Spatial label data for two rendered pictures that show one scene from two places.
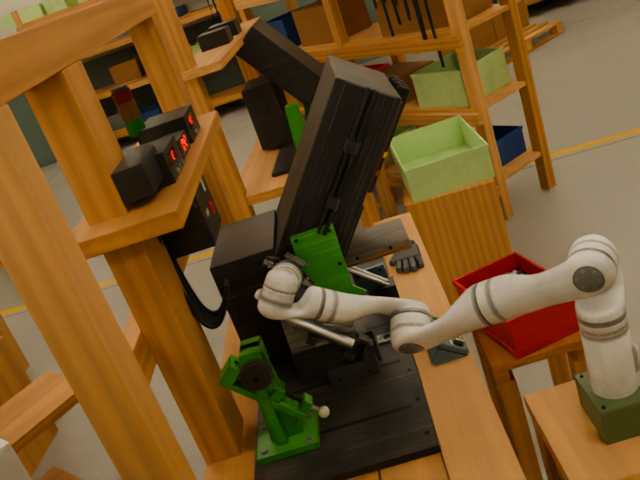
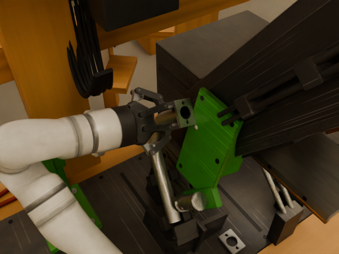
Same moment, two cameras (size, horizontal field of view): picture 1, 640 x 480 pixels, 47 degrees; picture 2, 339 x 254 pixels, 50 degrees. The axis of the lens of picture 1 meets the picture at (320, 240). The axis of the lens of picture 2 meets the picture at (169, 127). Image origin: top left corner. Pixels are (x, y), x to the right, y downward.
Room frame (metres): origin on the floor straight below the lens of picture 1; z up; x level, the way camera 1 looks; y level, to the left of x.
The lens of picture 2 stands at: (1.35, -0.32, 1.71)
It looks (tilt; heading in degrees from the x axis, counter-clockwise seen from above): 44 degrees down; 51
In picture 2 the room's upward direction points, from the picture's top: straight up
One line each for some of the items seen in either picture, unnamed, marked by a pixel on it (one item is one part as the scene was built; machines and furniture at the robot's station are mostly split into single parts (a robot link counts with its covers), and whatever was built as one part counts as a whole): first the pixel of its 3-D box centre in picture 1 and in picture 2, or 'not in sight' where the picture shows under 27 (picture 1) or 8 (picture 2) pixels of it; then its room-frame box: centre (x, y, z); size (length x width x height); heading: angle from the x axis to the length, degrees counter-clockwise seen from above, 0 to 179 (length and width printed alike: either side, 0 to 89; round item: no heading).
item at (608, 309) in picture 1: (595, 281); not in sight; (1.21, -0.47, 1.18); 0.09 x 0.09 x 0.17; 58
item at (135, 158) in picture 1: (139, 173); not in sight; (1.56, 0.31, 1.59); 0.15 x 0.07 x 0.07; 175
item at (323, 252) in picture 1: (323, 263); (218, 140); (1.75, 0.01, 1.17); 0.13 x 0.12 x 0.20; 175
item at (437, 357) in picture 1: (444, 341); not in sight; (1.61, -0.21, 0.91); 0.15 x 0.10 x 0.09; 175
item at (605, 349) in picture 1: (608, 350); not in sight; (1.21, -0.47, 1.02); 0.09 x 0.09 x 0.17; 5
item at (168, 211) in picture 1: (158, 170); not in sight; (1.85, 0.33, 1.52); 0.90 x 0.25 x 0.04; 175
